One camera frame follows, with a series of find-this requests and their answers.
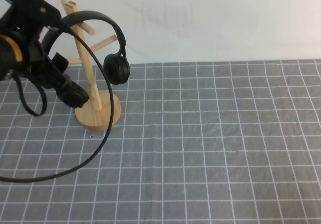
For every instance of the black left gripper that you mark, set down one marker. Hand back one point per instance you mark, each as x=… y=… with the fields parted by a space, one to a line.
x=32 y=58

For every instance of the black over-ear headphones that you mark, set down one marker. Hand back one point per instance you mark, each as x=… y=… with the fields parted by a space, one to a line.
x=118 y=69

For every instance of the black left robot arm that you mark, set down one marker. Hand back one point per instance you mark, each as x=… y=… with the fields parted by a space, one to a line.
x=8 y=53

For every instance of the wooden peg headphone stand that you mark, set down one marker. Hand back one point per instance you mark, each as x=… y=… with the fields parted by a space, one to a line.
x=100 y=119

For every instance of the grey white-checked tablecloth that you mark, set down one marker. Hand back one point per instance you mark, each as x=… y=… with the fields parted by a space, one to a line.
x=200 y=146

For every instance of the black wrist camera mount plate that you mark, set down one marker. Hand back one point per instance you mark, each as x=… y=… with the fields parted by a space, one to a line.
x=30 y=3

